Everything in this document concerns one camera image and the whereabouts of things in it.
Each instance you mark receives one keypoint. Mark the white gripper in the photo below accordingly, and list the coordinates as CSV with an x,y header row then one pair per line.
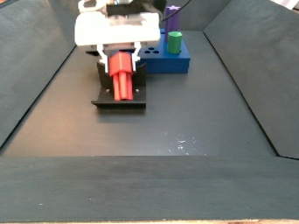
x,y
117,24

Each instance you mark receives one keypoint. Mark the black curved fixture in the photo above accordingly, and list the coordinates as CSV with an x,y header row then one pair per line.
x,y
106,98

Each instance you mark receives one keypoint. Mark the blue shape sorter block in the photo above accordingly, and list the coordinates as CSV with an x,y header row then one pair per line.
x,y
162,62

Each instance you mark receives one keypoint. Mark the green hexagonal peg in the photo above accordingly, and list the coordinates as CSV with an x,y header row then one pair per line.
x,y
174,46

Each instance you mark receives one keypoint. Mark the purple star peg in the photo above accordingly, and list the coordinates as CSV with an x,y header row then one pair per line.
x,y
173,20

